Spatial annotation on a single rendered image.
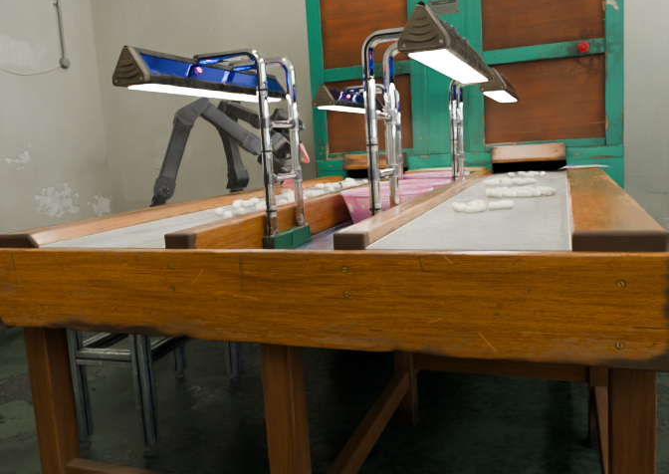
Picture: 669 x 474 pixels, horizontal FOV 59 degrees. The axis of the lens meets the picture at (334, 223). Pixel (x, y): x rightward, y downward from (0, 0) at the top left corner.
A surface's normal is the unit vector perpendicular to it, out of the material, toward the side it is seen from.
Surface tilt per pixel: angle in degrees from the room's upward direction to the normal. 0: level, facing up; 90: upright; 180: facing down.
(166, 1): 90
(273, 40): 90
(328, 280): 90
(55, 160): 90
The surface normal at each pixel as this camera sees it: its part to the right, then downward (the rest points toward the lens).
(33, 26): 0.96, -0.03
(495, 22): -0.36, 0.14
